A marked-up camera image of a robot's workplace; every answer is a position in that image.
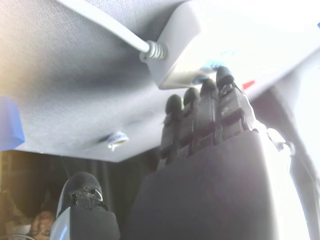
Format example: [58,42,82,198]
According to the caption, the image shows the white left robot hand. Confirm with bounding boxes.
[51,65,308,240]

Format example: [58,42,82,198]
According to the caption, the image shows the white power strip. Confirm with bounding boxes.
[146,0,320,91]

